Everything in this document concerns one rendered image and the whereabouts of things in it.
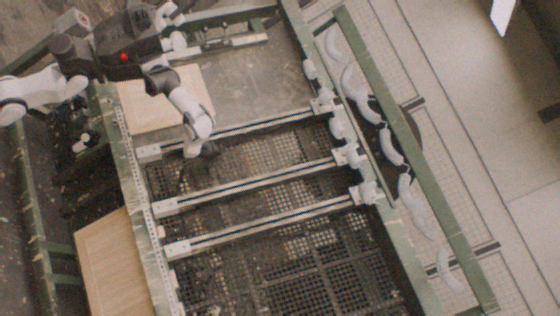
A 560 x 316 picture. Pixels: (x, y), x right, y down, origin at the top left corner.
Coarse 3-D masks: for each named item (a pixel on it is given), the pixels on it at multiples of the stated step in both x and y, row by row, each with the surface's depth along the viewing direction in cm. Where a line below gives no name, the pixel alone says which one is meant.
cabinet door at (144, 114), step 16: (192, 64) 306; (192, 80) 302; (128, 96) 294; (144, 96) 295; (160, 96) 296; (192, 96) 298; (208, 96) 298; (128, 112) 290; (144, 112) 291; (160, 112) 292; (176, 112) 293; (144, 128) 286; (160, 128) 288
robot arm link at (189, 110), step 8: (176, 88) 237; (176, 96) 235; (184, 96) 235; (176, 104) 236; (184, 104) 233; (192, 104) 233; (200, 104) 235; (184, 112) 232; (192, 112) 231; (200, 112) 233; (208, 112) 234; (184, 120) 233; (192, 120) 231; (184, 128) 236; (192, 136) 234
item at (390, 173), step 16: (368, 96) 341; (352, 112) 344; (320, 128) 351; (368, 128) 337; (416, 128) 323; (320, 144) 349; (368, 144) 334; (384, 160) 328; (336, 176) 340; (384, 176) 326; (400, 192) 319
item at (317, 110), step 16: (320, 96) 282; (336, 96) 279; (288, 112) 292; (304, 112) 293; (320, 112) 289; (224, 128) 284; (240, 128) 286; (256, 128) 286; (272, 128) 291; (160, 144) 277; (176, 144) 279; (144, 160) 277
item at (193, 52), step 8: (264, 32) 317; (232, 40) 313; (240, 40) 313; (256, 40) 314; (264, 40) 316; (192, 48) 308; (200, 48) 309; (224, 48) 311; (232, 48) 313; (168, 56) 305; (176, 56) 305; (184, 56) 306; (192, 56) 308; (200, 56) 310; (168, 64) 307
